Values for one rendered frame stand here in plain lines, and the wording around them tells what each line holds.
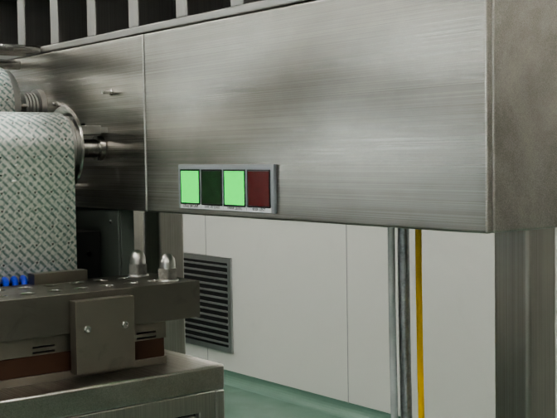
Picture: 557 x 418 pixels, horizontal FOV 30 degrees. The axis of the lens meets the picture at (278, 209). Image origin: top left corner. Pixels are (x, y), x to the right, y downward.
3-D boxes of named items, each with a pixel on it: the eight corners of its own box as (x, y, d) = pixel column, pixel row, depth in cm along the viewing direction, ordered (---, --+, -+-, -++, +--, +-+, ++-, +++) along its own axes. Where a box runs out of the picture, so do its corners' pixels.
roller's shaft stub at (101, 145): (60, 161, 185) (60, 136, 185) (95, 160, 189) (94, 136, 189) (71, 161, 181) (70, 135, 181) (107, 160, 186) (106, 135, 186)
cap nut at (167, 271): (152, 280, 171) (151, 253, 171) (171, 279, 173) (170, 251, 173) (163, 282, 168) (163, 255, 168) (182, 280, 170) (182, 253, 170)
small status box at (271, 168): (178, 208, 167) (176, 164, 166) (181, 208, 167) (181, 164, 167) (273, 213, 147) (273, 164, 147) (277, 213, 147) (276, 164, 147)
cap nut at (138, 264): (123, 275, 178) (123, 250, 178) (142, 274, 181) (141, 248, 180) (133, 277, 175) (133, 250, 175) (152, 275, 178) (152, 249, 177)
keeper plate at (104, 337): (70, 373, 156) (69, 300, 156) (128, 364, 163) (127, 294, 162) (78, 376, 154) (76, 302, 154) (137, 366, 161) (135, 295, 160)
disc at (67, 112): (45, 190, 189) (42, 108, 188) (47, 190, 189) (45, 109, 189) (83, 191, 177) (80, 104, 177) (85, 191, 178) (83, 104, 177)
